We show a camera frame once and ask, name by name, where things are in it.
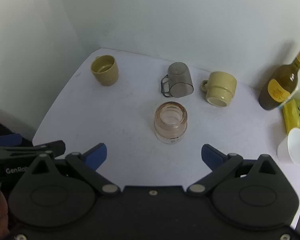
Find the olive green wine bottle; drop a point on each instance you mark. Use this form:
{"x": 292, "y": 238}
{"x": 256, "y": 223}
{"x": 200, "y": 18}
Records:
{"x": 280, "y": 86}

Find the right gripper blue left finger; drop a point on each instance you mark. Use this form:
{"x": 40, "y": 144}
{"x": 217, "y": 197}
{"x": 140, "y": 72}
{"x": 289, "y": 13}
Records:
{"x": 81, "y": 168}

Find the yellow tissue pack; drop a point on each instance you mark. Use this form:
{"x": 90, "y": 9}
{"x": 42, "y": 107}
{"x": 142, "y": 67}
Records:
{"x": 291, "y": 114}

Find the grey translucent plastic mug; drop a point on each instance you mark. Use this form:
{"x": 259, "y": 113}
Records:
{"x": 177, "y": 82}

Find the beige ceramic stacking mug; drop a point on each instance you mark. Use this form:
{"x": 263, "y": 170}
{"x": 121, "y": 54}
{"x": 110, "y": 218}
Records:
{"x": 219, "y": 88}

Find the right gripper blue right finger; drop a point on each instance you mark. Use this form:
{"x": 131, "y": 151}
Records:
{"x": 222, "y": 166}

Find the white paper cup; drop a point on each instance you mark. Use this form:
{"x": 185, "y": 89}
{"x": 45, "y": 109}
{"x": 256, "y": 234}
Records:
{"x": 288, "y": 151}

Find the clear pinkish glass cup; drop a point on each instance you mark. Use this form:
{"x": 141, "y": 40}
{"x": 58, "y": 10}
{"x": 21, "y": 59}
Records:
{"x": 170, "y": 122}

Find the olive green upright mug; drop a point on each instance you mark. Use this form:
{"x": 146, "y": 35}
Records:
{"x": 105, "y": 70}

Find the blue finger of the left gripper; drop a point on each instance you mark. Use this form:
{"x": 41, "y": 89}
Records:
{"x": 56, "y": 148}
{"x": 10, "y": 140}

